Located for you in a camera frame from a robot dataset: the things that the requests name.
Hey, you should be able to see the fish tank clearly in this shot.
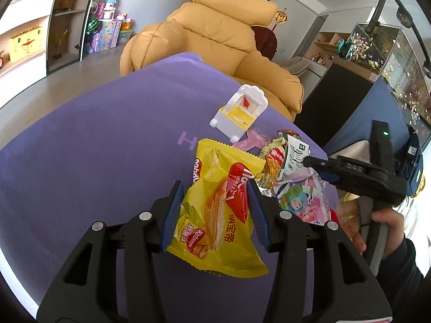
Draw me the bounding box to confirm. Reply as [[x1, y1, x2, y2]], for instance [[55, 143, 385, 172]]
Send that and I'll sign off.
[[347, 23, 431, 132]]

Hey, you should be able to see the yellow leather armchair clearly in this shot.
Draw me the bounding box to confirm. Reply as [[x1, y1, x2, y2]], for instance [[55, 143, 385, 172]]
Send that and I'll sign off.
[[119, 0, 304, 122]]

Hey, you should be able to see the yellow snack packet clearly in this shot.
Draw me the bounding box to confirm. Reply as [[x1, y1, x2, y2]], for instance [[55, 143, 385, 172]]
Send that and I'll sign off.
[[166, 138, 270, 278]]

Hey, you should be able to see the pink plastic wrapper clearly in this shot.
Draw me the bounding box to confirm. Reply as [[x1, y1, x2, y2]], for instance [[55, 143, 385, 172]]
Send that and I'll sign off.
[[232, 127, 272, 150]]

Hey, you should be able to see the white printed wrapper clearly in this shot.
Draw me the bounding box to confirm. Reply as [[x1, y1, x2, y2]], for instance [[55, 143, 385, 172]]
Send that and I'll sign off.
[[280, 135, 310, 177]]

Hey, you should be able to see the person's right hand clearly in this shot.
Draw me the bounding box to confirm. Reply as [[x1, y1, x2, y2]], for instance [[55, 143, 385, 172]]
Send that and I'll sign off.
[[350, 208, 409, 260]]

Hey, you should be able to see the brown draped chair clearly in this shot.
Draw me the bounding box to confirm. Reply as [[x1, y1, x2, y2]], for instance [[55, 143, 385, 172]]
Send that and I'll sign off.
[[252, 25, 278, 63]]

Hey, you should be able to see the person's right forearm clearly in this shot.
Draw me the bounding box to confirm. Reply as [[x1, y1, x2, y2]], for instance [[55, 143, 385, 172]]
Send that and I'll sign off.
[[372, 237, 425, 323]]

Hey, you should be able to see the purple tablecloth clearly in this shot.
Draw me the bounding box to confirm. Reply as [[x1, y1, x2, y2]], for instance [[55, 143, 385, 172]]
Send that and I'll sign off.
[[0, 52, 339, 323]]

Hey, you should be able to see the pink cartoon packet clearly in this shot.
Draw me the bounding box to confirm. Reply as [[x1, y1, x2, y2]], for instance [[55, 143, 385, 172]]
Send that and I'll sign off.
[[271, 170, 334, 227]]

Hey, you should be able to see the white dining chair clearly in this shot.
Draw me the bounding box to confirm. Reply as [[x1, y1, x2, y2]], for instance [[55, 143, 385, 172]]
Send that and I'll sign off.
[[286, 57, 312, 75]]

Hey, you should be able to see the black tank lamp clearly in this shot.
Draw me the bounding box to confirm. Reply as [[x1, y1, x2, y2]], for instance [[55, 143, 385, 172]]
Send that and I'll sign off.
[[367, 0, 414, 34]]

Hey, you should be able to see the glass display cabinet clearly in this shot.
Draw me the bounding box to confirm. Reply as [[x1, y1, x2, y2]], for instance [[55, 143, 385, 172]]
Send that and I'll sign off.
[[45, 0, 102, 75]]

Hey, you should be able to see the wooden wall shelf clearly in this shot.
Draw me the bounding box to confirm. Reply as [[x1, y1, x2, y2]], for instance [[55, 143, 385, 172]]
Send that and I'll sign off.
[[305, 32, 351, 75]]

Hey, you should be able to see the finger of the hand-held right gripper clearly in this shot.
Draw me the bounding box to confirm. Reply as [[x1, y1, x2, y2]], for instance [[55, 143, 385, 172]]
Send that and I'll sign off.
[[302, 156, 339, 174], [315, 171, 351, 193]]

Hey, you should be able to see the noodle wrapper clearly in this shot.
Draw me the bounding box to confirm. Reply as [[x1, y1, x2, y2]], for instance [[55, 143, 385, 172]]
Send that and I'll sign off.
[[258, 129, 302, 189]]

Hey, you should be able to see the black cabinet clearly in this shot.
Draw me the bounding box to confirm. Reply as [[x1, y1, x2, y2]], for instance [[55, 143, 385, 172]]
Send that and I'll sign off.
[[294, 62, 378, 149]]

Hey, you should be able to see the navy backpack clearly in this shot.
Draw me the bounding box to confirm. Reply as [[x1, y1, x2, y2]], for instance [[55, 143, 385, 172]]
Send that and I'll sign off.
[[395, 124, 425, 196]]

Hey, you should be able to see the blue cloth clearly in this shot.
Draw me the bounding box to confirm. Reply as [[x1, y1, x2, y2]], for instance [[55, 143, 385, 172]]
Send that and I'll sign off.
[[323, 77, 409, 162]]

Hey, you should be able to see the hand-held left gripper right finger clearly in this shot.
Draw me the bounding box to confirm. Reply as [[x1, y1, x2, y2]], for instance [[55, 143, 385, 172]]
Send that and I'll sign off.
[[247, 179, 393, 323]]

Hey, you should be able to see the red hanging ornament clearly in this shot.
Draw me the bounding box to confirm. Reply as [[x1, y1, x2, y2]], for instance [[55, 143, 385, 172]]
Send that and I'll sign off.
[[273, 7, 289, 29]]

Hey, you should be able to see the pastel toy box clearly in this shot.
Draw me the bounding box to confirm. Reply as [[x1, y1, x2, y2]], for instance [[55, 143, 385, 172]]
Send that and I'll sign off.
[[96, 18, 122, 52]]

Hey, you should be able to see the pink toy castle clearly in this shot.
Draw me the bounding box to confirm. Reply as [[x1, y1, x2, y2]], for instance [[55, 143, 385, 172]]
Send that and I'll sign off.
[[101, 0, 118, 19]]

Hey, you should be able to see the yellow box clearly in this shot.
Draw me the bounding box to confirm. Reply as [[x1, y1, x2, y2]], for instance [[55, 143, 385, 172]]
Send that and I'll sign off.
[[8, 26, 44, 63]]

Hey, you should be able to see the teal round device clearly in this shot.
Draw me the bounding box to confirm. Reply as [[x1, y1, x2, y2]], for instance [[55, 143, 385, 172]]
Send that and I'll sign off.
[[338, 38, 352, 58]]

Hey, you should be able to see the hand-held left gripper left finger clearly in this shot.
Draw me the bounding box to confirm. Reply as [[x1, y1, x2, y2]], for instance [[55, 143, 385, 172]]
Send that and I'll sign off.
[[37, 180, 185, 323]]

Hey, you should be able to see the white shelf unit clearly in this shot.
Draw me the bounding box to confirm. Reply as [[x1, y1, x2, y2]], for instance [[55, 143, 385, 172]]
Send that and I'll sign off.
[[0, 0, 56, 81]]

